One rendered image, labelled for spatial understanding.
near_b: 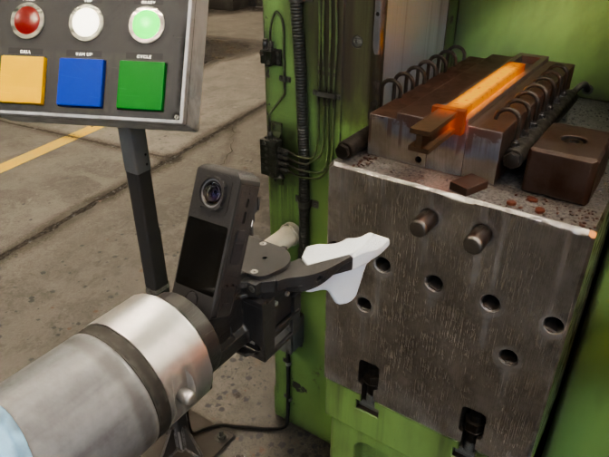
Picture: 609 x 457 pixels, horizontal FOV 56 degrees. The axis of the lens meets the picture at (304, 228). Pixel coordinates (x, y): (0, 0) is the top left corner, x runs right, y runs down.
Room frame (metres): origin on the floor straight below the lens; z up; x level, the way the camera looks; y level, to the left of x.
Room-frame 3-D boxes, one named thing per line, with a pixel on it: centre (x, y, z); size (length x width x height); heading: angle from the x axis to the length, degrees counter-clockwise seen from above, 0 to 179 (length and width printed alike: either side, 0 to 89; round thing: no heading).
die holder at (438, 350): (0.93, -0.35, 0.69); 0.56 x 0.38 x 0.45; 146
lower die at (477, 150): (0.95, -0.30, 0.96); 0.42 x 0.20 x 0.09; 146
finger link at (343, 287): (0.42, -0.04, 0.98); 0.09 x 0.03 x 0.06; 110
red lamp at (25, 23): (0.96, 0.44, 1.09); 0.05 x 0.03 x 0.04; 56
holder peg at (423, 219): (0.69, -0.16, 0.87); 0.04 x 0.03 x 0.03; 146
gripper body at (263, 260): (0.38, 0.06, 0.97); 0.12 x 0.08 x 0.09; 146
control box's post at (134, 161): (1.02, 0.32, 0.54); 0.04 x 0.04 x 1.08; 56
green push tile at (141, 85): (0.88, 0.25, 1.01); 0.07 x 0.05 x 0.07; 81
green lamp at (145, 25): (0.93, 0.24, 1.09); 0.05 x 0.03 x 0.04; 56
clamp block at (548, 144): (0.73, -0.36, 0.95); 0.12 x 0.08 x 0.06; 146
